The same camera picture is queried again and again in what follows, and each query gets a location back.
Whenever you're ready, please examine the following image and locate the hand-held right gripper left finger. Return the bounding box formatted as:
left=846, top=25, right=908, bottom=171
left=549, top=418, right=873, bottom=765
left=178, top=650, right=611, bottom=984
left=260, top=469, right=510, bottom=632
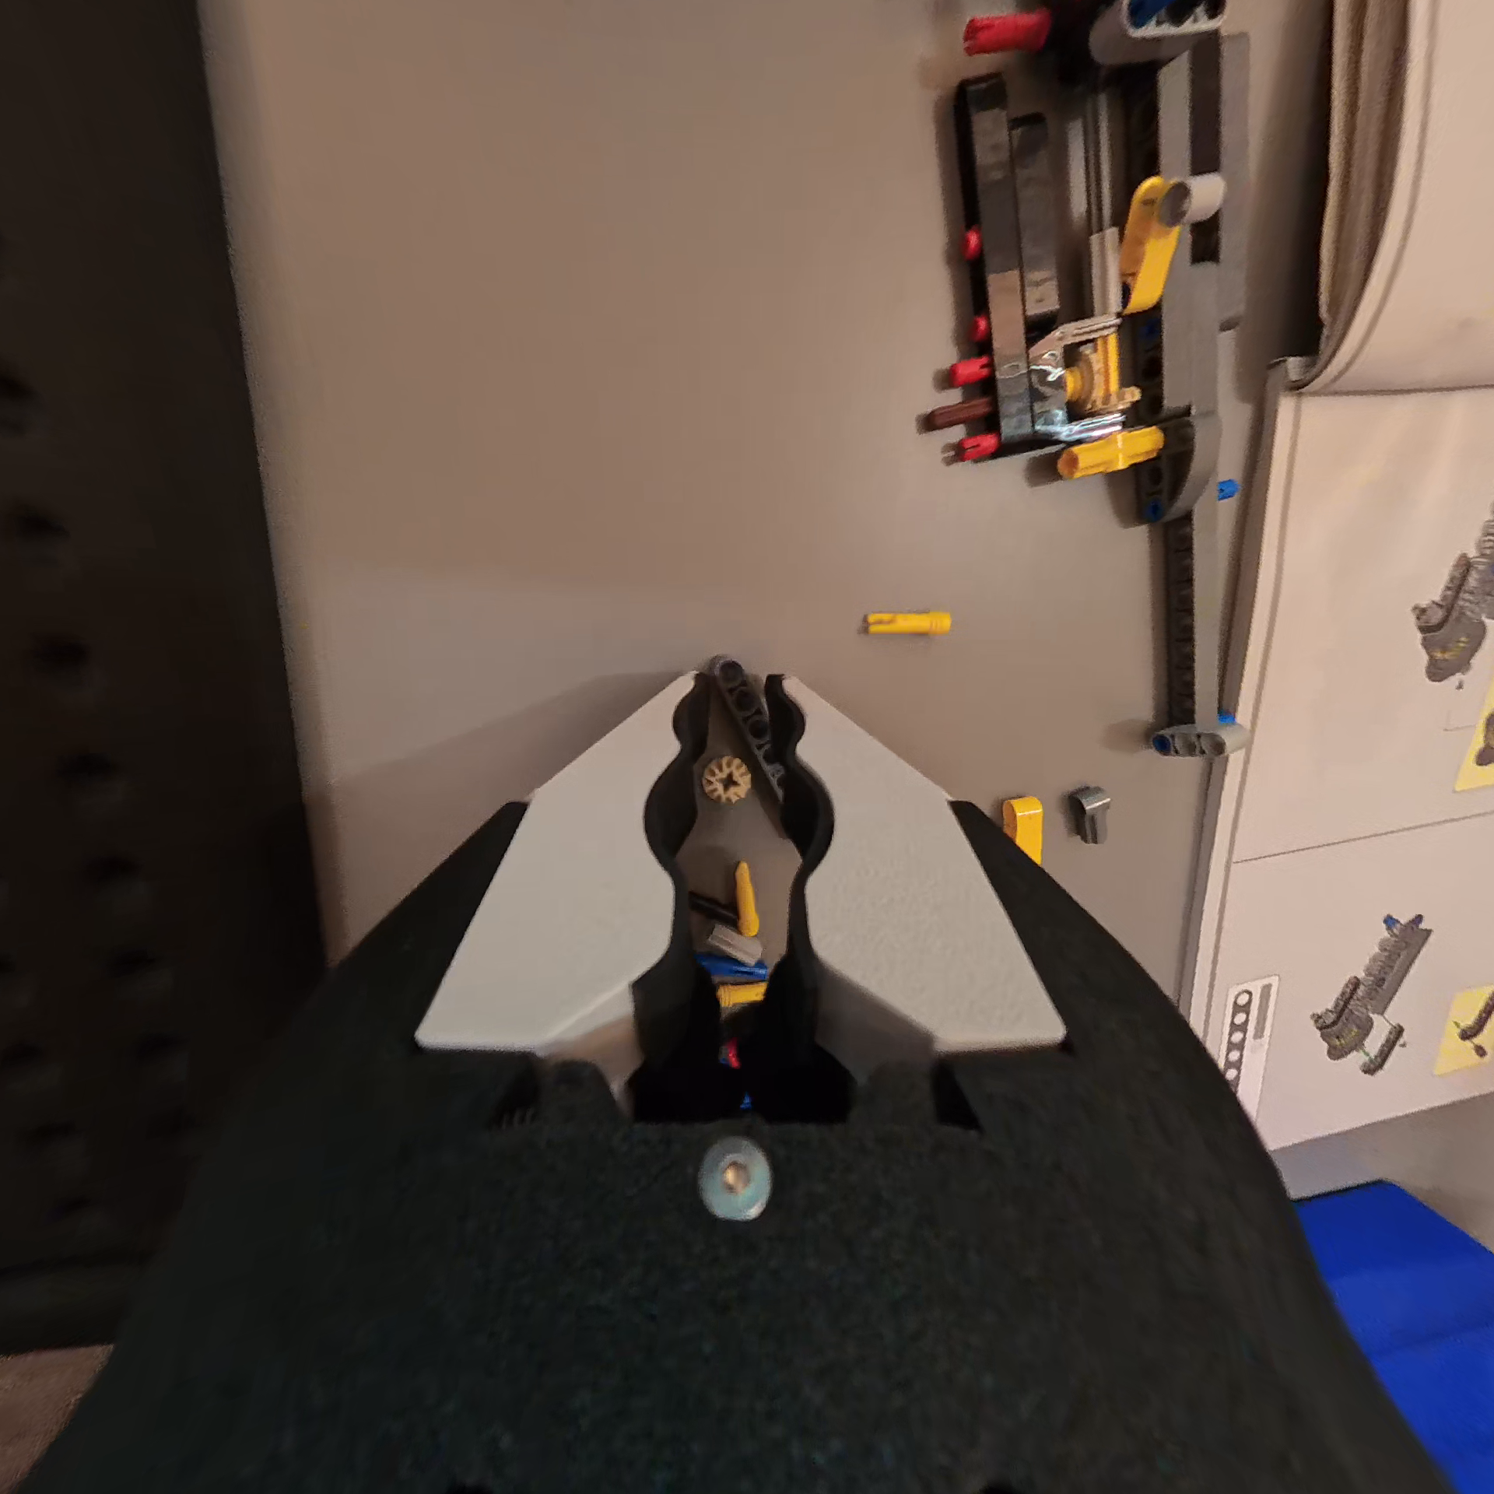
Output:
left=412, top=671, right=731, bottom=1115

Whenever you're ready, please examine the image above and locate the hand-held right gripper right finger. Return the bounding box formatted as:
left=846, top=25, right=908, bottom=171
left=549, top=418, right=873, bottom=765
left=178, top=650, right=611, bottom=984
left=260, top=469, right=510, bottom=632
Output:
left=746, top=673, right=1068, bottom=1115

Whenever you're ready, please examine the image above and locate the dark grey lego beam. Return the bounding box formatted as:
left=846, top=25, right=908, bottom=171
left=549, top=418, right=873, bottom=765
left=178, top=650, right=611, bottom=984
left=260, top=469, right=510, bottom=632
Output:
left=705, top=658, right=786, bottom=819

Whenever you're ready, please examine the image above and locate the lego chassis assembly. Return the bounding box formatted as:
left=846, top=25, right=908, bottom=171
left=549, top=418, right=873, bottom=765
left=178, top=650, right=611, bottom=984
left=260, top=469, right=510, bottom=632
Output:
left=922, top=0, right=1257, bottom=760

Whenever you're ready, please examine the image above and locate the pile of lego pins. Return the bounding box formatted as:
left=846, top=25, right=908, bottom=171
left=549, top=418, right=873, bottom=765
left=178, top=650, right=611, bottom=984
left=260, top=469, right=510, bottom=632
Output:
left=688, top=860, right=775, bottom=1080

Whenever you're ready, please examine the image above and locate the instruction booklet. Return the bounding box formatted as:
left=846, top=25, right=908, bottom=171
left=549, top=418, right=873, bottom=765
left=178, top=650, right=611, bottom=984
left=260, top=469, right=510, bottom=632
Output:
left=1180, top=0, right=1494, bottom=1151

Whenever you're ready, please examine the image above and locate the blue plastic bin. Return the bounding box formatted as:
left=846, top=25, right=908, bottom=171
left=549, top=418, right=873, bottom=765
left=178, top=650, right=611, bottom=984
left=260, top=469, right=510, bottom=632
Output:
left=1290, top=1179, right=1494, bottom=1494

